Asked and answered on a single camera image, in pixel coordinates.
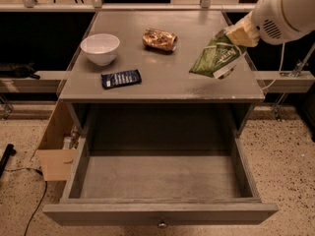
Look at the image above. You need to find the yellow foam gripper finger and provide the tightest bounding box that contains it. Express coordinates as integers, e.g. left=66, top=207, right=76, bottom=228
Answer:
left=225, top=13, right=260, bottom=47

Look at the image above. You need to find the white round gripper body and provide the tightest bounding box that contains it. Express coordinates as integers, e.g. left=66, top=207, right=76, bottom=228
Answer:
left=251, top=0, right=295, bottom=45

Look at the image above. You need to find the green jalapeno chip bag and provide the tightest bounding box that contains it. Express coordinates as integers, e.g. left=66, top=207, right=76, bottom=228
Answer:
left=189, top=30, right=247, bottom=80

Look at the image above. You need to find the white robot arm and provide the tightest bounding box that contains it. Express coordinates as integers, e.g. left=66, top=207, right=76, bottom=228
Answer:
left=224, top=0, right=315, bottom=47

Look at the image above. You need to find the grey cabinet counter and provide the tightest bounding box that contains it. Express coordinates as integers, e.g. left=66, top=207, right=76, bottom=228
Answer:
left=58, top=9, right=266, bottom=137

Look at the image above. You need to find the open grey top drawer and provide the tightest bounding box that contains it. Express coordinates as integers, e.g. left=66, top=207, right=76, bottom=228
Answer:
left=42, top=102, right=280, bottom=227

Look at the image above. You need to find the metal drawer knob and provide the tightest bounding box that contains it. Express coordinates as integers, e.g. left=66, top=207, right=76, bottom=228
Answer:
left=157, top=219, right=167, bottom=229

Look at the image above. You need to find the crushed golden soda can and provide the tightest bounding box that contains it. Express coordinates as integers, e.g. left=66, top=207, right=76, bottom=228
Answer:
left=142, top=29, right=177, bottom=52

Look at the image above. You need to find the white ceramic bowl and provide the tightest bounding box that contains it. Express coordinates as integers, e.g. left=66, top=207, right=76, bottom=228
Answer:
left=80, top=33, right=120, bottom=66

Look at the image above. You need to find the bottle inside cardboard box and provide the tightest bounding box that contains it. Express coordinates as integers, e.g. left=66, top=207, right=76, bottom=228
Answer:
left=62, top=137, right=74, bottom=149

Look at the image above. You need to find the brown cardboard box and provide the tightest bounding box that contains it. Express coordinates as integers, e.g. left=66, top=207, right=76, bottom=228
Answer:
left=36, top=102, right=76, bottom=181

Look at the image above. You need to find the black object on ledge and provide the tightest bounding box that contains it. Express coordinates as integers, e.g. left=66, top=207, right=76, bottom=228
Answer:
left=0, top=63, right=40, bottom=80

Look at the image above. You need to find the black bar on floor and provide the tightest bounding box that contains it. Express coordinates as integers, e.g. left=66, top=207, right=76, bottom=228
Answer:
left=0, top=144, right=16, bottom=178

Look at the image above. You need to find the white hanging cable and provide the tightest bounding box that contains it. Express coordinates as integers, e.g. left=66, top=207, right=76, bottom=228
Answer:
left=260, top=42, right=287, bottom=91

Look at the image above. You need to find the metal bracket on rail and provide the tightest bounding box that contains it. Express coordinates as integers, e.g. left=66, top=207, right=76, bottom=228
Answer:
left=269, top=43, right=315, bottom=121

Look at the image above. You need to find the black floor cable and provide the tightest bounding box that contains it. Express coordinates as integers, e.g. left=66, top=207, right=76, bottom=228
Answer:
left=3, top=166, right=48, bottom=236

